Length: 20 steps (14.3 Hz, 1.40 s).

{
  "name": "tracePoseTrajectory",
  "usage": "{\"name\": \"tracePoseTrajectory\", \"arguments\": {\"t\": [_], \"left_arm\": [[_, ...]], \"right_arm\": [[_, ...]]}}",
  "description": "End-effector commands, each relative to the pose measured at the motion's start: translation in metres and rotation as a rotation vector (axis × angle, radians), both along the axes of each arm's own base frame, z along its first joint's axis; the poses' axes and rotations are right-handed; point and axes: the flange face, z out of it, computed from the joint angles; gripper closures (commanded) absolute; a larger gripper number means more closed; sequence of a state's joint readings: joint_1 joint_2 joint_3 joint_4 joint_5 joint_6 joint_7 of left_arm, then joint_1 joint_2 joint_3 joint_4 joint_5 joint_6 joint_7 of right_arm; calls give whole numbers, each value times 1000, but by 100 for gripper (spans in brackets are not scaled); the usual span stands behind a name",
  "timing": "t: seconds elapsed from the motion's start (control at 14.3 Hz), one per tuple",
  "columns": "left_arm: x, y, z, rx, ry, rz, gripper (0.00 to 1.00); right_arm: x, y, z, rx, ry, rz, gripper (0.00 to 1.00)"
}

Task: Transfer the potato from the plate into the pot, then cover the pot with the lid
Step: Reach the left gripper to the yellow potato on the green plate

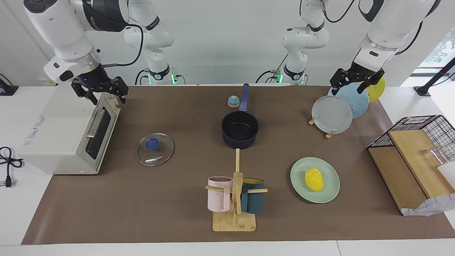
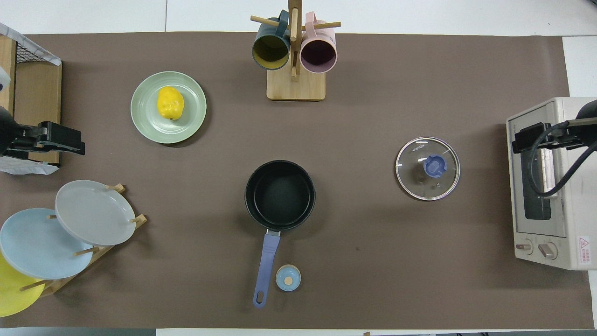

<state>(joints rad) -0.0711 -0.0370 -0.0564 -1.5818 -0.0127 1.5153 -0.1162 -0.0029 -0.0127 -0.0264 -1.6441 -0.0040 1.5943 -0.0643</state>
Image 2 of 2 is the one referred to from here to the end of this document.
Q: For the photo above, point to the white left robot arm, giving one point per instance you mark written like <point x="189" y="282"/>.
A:
<point x="7" y="130"/>

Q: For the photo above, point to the white toaster oven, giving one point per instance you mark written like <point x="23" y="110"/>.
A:
<point x="578" y="210"/>

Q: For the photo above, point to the green plate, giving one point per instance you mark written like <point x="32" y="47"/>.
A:
<point x="145" y="116"/>

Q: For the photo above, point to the grey plate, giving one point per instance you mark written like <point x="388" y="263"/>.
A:
<point x="93" y="212"/>

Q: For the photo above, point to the wooden mug tree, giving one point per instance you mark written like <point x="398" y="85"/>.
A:
<point x="296" y="88"/>

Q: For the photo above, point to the dark teal mug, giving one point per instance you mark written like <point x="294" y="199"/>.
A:
<point x="270" y="51"/>

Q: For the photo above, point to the light blue plate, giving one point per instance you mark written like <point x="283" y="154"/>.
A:
<point x="37" y="245"/>

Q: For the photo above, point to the brown table mat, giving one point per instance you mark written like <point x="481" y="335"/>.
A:
<point x="373" y="256"/>

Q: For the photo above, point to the wooden plate rack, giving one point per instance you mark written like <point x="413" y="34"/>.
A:
<point x="51" y="285"/>

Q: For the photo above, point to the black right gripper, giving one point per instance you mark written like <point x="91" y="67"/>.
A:
<point x="531" y="137"/>

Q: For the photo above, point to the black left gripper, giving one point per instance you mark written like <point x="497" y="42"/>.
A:
<point x="60" y="138"/>

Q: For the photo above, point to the glass lid blue knob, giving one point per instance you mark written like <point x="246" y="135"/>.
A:
<point x="434" y="166"/>

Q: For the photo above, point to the yellow plate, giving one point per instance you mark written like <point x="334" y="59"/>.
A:
<point x="14" y="294"/>

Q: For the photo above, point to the pink mug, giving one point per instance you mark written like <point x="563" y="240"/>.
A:
<point x="318" y="53"/>

